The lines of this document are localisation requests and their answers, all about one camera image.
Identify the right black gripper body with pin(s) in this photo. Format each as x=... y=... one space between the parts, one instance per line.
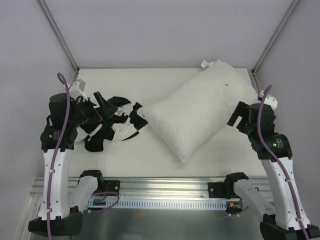
x=240 y=114

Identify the left aluminium frame post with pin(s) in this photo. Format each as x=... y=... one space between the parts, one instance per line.
x=56 y=30

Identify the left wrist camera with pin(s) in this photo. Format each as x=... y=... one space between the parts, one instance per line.
x=76 y=89

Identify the white pillow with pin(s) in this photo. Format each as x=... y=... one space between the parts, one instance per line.
x=199 y=108

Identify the aluminium mounting rail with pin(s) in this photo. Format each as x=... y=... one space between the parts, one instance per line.
x=161 y=188

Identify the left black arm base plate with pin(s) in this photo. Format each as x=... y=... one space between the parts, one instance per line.
x=110 y=186

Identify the white slotted cable duct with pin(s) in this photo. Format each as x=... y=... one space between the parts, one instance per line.
x=158 y=204

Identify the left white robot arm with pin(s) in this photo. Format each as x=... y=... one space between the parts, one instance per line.
x=61 y=214

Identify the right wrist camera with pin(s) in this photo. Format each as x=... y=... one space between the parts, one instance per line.
x=269 y=100

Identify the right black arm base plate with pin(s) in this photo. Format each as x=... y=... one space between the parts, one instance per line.
x=221 y=190

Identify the aluminium frame post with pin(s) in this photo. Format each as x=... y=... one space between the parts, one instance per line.
x=56 y=30
x=275 y=35

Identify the black white checkered pillowcase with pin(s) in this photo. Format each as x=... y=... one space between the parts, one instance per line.
x=124 y=125

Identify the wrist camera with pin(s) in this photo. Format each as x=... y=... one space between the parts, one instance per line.
x=269 y=100
x=76 y=89

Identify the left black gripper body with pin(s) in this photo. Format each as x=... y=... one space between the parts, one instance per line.
x=99 y=107

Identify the right aluminium frame post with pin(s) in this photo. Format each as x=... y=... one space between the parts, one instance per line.
x=275 y=35

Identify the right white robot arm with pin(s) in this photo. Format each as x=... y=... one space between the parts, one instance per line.
x=285 y=219

